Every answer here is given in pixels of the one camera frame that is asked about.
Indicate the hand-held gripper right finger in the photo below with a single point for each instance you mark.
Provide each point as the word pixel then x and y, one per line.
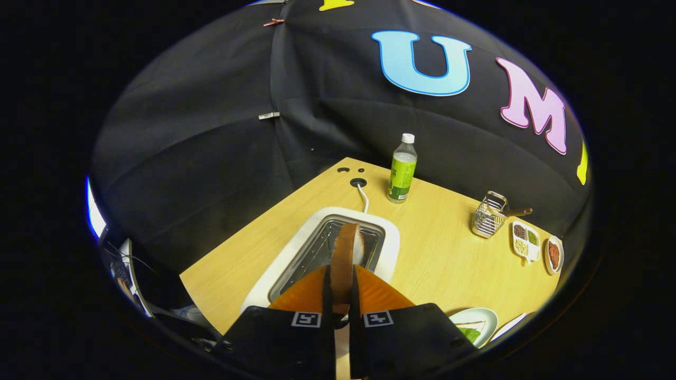
pixel 353 301

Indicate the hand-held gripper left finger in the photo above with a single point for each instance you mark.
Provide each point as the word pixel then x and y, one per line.
pixel 327 295

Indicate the plain toast bread slice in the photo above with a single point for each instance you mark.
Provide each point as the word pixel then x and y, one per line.
pixel 343 258

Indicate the green lettuce leaf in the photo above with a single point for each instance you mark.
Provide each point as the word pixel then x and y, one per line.
pixel 470 335

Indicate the white toaster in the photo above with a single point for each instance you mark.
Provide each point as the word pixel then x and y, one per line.
pixel 391 248

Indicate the pale green round plate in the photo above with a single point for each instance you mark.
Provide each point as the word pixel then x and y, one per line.
pixel 488 319

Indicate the green label drink bottle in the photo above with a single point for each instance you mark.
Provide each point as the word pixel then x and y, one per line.
pixel 402 171

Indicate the white square plate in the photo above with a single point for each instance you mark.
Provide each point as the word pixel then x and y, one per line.
pixel 509 326

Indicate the black backdrop cloth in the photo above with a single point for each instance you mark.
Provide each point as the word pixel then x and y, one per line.
pixel 211 158

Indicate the white divided bean dish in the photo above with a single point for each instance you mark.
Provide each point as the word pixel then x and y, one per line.
pixel 528 252

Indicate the silver cloth clip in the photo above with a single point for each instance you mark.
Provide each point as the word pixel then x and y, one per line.
pixel 269 115

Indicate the brown meat slice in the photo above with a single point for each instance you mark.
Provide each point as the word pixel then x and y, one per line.
pixel 553 254

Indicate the white oval plate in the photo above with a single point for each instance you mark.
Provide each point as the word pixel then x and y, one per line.
pixel 561 248

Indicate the copper cloth clip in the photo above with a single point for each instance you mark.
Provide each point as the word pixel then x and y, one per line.
pixel 273 22

